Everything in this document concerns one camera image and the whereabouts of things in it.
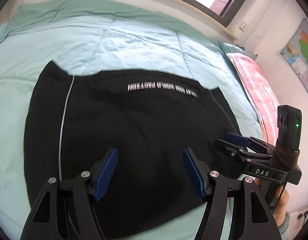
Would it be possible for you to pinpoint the black hooded jacket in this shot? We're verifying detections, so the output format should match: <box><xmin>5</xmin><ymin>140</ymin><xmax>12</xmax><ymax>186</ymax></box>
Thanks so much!
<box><xmin>24</xmin><ymin>62</ymin><xmax>240</xmax><ymax>239</ymax></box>

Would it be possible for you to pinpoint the grey sleeve right forearm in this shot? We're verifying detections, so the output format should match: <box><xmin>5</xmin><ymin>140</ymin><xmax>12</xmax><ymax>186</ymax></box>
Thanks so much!
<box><xmin>274</xmin><ymin>210</ymin><xmax>290</xmax><ymax>239</ymax></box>

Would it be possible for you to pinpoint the person's right hand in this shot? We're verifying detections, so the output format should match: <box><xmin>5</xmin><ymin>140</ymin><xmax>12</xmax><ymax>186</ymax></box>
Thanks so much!
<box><xmin>254</xmin><ymin>178</ymin><xmax>290</xmax><ymax>228</ymax></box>

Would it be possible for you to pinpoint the black tracker with green light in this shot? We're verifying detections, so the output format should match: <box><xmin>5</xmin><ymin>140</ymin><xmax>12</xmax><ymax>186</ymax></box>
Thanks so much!
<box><xmin>275</xmin><ymin>105</ymin><xmax>302</xmax><ymax>170</ymax></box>

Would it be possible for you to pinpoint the pink patterned pillow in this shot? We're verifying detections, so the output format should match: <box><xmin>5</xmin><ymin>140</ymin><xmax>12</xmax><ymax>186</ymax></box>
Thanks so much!
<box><xmin>227</xmin><ymin>53</ymin><xmax>279</xmax><ymax>145</ymax></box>

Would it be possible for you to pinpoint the white floor power strip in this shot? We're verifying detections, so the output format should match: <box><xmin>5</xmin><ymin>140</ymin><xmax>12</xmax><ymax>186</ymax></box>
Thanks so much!
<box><xmin>297</xmin><ymin>208</ymin><xmax>308</xmax><ymax>225</ymax></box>

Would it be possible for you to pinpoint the teal quilted bed cover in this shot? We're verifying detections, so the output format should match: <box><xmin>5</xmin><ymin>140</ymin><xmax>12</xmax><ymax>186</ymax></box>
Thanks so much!
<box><xmin>0</xmin><ymin>0</ymin><xmax>263</xmax><ymax>239</ymax></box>

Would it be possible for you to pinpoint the colourful wall map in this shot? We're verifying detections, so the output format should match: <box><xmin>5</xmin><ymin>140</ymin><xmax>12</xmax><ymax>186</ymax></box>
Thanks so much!
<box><xmin>280</xmin><ymin>18</ymin><xmax>308</xmax><ymax>94</ymax></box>

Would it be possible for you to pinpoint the white wall socket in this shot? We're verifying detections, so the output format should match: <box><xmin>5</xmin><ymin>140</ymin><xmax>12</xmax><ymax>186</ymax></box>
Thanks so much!
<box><xmin>239</xmin><ymin>22</ymin><xmax>247</xmax><ymax>31</ymax></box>

